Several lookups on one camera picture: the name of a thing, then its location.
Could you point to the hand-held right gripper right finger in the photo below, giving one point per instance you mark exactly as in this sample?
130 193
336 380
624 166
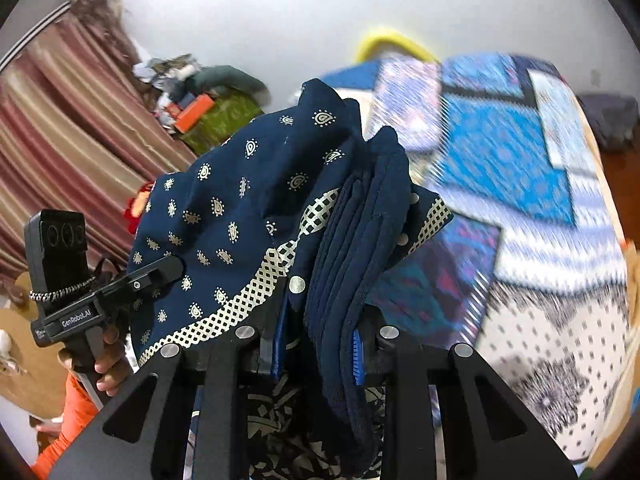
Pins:
357 360

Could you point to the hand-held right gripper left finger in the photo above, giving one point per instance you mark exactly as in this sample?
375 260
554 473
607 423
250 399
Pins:
280 345

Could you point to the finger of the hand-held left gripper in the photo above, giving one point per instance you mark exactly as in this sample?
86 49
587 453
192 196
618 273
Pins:
150 275

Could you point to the navy patterned hoodie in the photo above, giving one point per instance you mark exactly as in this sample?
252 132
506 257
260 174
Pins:
240 210

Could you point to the person's left hand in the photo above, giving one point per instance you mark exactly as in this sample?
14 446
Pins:
112 365

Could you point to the red cloth item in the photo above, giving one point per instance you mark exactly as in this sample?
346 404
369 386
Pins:
139 207

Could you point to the striped curtain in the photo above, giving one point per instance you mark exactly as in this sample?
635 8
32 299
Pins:
60 135

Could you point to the orange box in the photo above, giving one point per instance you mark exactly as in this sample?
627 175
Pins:
194 110

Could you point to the pile of mixed clutter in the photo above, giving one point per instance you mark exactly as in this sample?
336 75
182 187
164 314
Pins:
160 80

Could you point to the grey plush cushion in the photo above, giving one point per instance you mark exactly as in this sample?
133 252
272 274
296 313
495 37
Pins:
230 79

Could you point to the blue patchwork bedspread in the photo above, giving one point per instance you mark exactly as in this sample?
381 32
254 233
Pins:
525 185

